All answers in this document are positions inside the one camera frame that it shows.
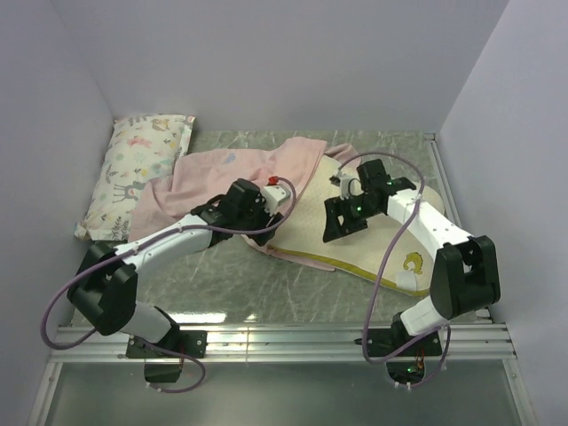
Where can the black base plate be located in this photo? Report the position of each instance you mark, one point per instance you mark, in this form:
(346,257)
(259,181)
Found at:
(188,342)
(382,342)

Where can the aluminium mounting rail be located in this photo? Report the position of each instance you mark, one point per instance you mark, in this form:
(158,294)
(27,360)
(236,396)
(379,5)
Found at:
(250,343)

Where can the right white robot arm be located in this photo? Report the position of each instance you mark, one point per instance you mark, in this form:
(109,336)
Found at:
(465,273)

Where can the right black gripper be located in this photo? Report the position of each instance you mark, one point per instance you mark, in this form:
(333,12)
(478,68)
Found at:
(335,208)

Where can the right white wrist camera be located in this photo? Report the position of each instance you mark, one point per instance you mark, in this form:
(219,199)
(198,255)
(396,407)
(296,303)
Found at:
(349,186)

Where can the cream yellow-edged pillow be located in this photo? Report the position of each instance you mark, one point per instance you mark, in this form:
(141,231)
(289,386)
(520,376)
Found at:
(299,239)

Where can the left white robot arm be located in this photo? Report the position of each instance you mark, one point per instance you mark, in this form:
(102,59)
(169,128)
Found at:
(105,287)

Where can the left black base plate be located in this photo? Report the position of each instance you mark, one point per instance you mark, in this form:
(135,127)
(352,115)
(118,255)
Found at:
(188,342)

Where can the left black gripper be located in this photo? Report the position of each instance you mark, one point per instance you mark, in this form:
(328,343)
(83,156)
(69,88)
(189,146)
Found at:
(266,217)

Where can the white patterned pillow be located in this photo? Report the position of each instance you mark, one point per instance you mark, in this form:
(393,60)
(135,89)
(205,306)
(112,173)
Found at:
(142,148)

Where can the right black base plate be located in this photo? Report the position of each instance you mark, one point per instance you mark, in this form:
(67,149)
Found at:
(382,342)

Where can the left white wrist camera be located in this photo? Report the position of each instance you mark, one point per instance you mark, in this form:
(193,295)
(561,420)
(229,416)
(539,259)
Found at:
(276,193)

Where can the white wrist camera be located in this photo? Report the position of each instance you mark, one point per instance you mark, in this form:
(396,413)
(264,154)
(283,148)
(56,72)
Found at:
(276,193)
(349,186)

